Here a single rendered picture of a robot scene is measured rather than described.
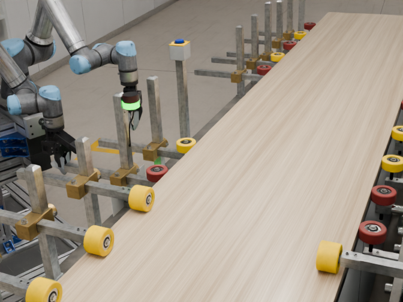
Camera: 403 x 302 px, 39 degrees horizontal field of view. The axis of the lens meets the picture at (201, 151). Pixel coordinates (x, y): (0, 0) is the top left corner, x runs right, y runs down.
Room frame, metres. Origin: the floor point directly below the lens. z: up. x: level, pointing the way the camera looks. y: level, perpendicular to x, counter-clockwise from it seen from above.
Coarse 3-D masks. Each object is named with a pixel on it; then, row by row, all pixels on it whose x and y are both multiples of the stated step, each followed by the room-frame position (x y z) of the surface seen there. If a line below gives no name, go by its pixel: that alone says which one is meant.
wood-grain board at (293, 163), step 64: (320, 64) 3.00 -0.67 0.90; (384, 64) 2.95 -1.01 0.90; (256, 128) 2.18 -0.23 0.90; (320, 128) 2.15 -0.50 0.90; (384, 128) 2.12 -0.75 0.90; (192, 192) 1.68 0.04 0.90; (256, 192) 1.66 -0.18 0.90; (320, 192) 1.64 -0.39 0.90; (128, 256) 1.34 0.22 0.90; (192, 256) 1.32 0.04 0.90; (256, 256) 1.31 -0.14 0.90
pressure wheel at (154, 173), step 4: (148, 168) 1.86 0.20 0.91; (152, 168) 1.86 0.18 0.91; (156, 168) 1.85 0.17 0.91; (160, 168) 1.86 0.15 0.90; (164, 168) 1.85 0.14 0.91; (148, 172) 1.83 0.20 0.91; (152, 172) 1.83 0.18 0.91; (156, 172) 1.83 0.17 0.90; (160, 172) 1.83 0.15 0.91; (164, 172) 1.83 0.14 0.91; (148, 176) 1.83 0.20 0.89; (152, 176) 1.81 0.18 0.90; (156, 176) 1.81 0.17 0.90; (160, 176) 1.81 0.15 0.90; (152, 180) 1.81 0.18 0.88; (156, 180) 1.81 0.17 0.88
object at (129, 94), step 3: (126, 93) 1.94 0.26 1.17; (129, 93) 1.93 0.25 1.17; (132, 93) 1.93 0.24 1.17; (135, 93) 1.93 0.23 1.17; (126, 96) 1.91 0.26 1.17; (129, 96) 1.91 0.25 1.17; (132, 96) 1.91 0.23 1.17; (135, 102) 1.91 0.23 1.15; (123, 108) 1.93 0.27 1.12; (123, 111) 1.93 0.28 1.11; (126, 111) 1.95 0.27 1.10; (123, 114) 1.93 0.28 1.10; (132, 117) 1.93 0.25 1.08; (129, 123) 1.94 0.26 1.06; (129, 126) 1.94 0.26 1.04; (129, 129) 1.94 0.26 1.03; (129, 132) 1.94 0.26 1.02; (129, 135) 1.94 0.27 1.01; (129, 138) 1.94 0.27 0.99; (129, 141) 1.94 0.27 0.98; (129, 144) 1.94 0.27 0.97
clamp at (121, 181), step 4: (136, 164) 1.98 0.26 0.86; (120, 168) 1.94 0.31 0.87; (132, 168) 1.94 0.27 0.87; (136, 168) 1.96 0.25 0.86; (120, 172) 1.91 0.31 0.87; (124, 172) 1.91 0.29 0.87; (128, 172) 1.91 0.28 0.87; (132, 172) 1.93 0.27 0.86; (136, 172) 1.96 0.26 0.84; (112, 176) 1.88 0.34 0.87; (120, 176) 1.88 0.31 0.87; (124, 176) 1.88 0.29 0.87; (112, 180) 1.88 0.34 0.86; (116, 180) 1.87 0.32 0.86; (120, 180) 1.86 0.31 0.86; (124, 180) 1.88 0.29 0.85; (112, 184) 1.88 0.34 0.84; (116, 184) 1.87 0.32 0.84; (120, 184) 1.86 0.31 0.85; (124, 184) 1.88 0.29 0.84
